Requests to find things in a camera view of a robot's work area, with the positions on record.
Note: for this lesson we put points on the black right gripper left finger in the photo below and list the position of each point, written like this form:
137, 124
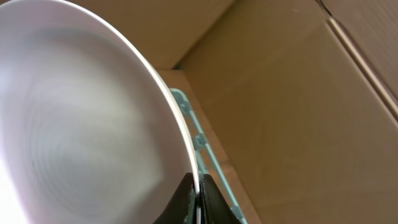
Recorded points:
182, 208

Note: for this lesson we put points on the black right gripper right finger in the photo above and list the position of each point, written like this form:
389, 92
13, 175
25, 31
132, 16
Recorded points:
214, 208

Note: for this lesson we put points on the white pink plate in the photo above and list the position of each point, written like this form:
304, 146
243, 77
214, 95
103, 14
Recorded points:
90, 133

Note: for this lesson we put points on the grey dishwasher rack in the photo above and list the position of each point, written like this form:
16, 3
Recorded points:
204, 154

